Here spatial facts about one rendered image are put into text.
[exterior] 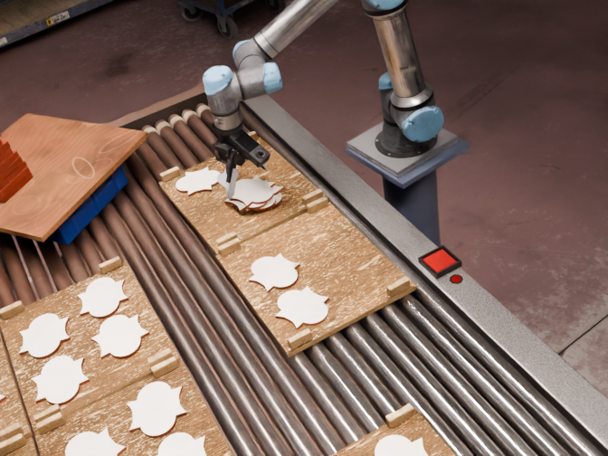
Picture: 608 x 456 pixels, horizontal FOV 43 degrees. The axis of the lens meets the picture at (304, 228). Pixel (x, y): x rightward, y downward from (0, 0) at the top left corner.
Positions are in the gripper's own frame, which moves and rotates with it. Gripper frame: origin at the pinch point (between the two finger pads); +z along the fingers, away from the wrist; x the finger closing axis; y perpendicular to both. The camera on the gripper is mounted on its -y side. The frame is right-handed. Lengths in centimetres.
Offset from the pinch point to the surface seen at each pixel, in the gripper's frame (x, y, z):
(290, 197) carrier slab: -6.4, -8.4, 5.5
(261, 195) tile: 0.5, -4.2, 1.6
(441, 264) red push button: -5, -58, 6
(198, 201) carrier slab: 8.0, 14.7, 5.6
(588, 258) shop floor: -117, -51, 99
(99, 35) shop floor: -162, 324, 99
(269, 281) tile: 22.7, -26.3, 4.6
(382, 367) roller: 28, -64, 7
